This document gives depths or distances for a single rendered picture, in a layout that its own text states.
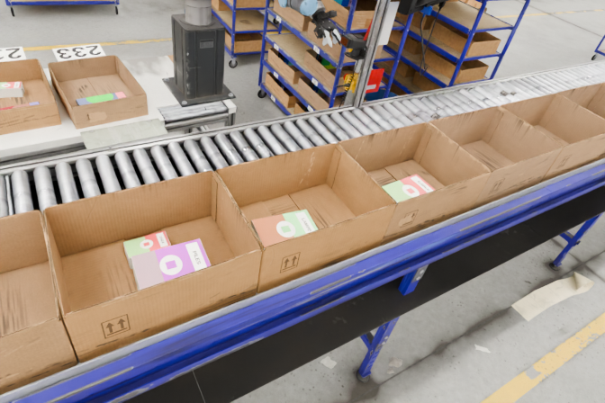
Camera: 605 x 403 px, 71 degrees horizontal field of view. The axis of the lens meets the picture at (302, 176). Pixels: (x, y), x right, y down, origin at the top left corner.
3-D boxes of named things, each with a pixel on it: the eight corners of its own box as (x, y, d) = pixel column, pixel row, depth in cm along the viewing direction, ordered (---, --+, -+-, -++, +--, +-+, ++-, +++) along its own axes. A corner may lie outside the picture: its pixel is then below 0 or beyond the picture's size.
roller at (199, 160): (194, 145, 174) (194, 135, 170) (247, 231, 142) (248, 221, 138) (182, 147, 171) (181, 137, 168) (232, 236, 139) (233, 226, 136)
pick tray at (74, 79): (118, 74, 198) (115, 54, 192) (149, 114, 177) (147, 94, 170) (51, 84, 183) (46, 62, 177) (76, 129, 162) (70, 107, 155)
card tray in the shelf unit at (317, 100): (296, 90, 299) (298, 76, 293) (331, 85, 314) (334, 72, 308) (327, 120, 275) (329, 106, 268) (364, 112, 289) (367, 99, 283)
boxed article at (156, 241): (125, 254, 105) (122, 242, 102) (166, 242, 110) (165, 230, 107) (130, 270, 102) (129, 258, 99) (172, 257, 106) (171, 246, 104)
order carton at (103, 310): (212, 214, 121) (213, 168, 110) (257, 294, 102) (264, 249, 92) (58, 257, 102) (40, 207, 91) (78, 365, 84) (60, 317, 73)
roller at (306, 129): (302, 124, 198) (302, 115, 195) (367, 194, 166) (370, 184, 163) (292, 126, 196) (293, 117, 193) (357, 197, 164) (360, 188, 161)
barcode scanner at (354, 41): (334, 53, 194) (341, 31, 188) (354, 55, 201) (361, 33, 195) (342, 59, 190) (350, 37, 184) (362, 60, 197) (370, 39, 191)
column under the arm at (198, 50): (161, 80, 200) (157, 10, 179) (212, 73, 213) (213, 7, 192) (182, 107, 185) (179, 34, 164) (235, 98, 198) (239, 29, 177)
